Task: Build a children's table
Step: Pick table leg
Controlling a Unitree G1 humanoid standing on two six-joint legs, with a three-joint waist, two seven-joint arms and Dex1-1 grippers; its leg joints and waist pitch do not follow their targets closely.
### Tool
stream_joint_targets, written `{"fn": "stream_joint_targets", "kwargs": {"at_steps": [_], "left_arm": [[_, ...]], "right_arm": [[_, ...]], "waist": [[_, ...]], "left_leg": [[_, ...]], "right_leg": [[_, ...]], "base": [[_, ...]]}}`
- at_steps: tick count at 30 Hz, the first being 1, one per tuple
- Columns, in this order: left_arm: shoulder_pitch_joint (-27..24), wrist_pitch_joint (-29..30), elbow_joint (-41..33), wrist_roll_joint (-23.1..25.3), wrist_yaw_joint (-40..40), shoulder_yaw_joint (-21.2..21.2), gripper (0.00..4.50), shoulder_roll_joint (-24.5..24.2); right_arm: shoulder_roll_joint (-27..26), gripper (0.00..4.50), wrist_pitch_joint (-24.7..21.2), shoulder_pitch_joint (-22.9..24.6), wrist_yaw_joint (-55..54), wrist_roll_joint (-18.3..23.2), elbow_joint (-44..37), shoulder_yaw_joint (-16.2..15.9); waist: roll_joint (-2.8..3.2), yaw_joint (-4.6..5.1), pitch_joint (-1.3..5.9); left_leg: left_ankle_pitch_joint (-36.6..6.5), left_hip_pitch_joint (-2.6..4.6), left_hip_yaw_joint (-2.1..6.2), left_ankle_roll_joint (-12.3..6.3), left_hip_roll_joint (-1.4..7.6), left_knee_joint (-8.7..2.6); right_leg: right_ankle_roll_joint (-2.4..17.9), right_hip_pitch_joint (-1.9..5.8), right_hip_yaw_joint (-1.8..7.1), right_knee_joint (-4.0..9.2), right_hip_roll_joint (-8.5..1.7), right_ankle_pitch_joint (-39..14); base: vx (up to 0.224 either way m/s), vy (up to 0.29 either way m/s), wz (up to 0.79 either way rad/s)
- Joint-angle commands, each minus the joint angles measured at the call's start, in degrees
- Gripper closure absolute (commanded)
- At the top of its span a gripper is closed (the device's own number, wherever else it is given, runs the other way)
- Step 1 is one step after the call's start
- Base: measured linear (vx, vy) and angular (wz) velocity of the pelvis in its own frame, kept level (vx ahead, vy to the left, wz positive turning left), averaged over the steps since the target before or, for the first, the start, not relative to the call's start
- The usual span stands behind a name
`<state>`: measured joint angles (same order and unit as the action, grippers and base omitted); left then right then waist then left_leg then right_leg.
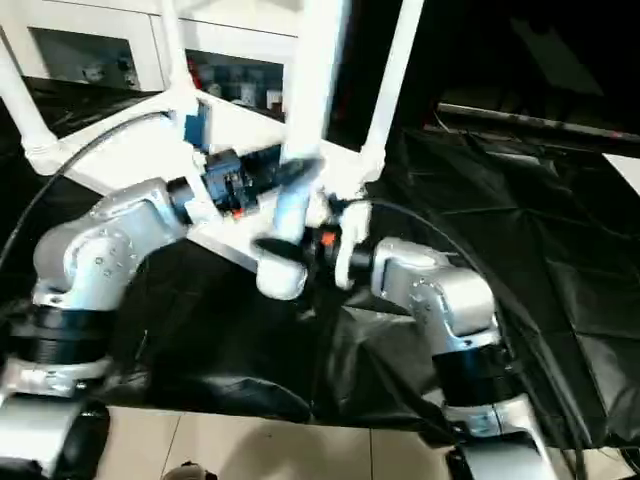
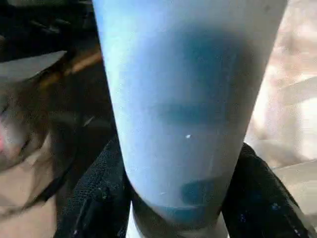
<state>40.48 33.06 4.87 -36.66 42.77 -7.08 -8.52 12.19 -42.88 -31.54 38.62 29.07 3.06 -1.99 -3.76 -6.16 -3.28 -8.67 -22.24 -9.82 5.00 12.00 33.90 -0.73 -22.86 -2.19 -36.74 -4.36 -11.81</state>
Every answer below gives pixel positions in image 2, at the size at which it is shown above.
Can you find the white plastic table leg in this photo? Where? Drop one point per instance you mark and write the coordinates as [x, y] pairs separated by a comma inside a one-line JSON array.
[[183, 99]]

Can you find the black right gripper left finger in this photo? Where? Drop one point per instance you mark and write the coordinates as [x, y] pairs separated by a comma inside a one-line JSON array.
[[99, 193]]

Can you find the white plastic table top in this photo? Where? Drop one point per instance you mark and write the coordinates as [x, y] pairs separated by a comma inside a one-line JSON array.
[[284, 111]]

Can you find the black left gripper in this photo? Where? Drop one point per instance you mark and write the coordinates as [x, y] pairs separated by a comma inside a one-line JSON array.
[[27, 129]]

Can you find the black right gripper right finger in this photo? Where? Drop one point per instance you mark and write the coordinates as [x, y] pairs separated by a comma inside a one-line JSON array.
[[257, 203]]

